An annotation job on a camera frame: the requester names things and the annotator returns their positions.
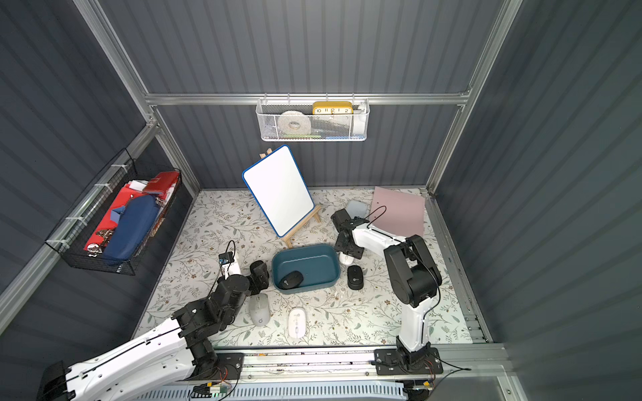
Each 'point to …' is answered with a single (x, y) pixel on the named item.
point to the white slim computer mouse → (297, 322)
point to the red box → (162, 185)
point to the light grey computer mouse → (259, 309)
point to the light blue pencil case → (356, 208)
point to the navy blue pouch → (135, 217)
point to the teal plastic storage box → (305, 268)
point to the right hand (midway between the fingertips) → (351, 247)
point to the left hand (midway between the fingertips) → (254, 269)
